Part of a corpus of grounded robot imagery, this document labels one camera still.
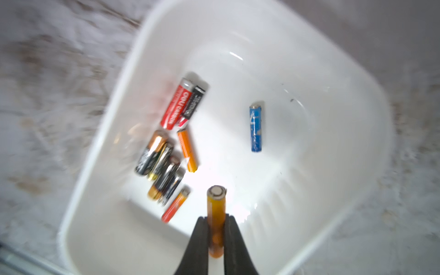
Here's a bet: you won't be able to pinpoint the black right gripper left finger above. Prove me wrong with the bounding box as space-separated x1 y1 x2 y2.
175 217 209 275

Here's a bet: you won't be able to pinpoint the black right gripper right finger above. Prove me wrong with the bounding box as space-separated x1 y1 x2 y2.
223 214 259 275

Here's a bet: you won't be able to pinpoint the orange yellow battery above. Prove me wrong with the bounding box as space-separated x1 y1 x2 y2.
207 185 227 259

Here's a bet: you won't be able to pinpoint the orange slim battery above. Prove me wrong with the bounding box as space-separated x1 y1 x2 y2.
177 128 198 173

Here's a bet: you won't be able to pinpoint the black yellow battery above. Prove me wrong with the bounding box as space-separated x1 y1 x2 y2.
148 142 174 182

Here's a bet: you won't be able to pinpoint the black gold large battery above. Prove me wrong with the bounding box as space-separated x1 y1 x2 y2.
135 130 168 176

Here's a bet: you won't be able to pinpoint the blue battery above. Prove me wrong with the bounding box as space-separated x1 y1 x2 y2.
249 104 262 152

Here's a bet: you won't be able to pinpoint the red deli battery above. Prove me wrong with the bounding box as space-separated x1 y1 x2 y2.
160 78 194 130

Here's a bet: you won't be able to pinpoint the white plastic storage box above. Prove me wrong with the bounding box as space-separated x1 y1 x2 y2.
58 1 393 275

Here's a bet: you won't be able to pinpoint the red orange battery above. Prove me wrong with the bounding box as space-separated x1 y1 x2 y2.
161 186 191 223

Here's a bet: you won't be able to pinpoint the black silver battery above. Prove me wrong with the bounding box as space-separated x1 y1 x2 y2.
158 168 186 206

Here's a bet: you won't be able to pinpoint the black red battery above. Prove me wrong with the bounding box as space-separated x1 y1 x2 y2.
178 85 206 128

